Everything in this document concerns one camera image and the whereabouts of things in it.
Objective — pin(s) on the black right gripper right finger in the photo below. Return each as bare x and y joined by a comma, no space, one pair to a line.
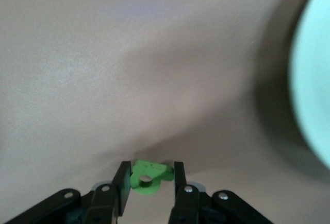
188,203

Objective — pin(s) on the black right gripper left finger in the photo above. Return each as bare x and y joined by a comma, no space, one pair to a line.
103,203

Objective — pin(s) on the green foam letter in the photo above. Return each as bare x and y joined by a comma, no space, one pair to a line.
152,168

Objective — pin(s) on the pale green round plate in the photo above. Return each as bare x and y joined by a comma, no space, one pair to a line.
314,67

